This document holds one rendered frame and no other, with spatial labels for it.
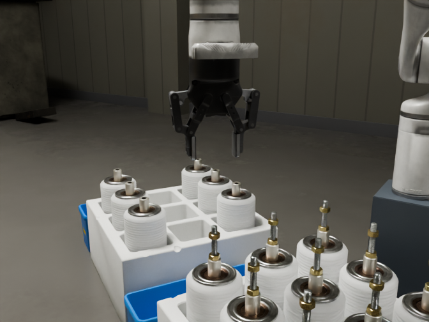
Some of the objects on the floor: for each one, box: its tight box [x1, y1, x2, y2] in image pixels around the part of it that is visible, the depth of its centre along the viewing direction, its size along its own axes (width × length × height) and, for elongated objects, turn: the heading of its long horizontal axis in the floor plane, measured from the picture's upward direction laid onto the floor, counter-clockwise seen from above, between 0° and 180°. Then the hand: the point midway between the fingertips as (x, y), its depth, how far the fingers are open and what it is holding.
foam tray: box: [86, 185, 278, 322], centre depth 125 cm, size 39×39×18 cm
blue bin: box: [79, 204, 91, 252], centre depth 147 cm, size 30×11×12 cm, turn 116°
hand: (214, 149), depth 72 cm, fingers open, 6 cm apart
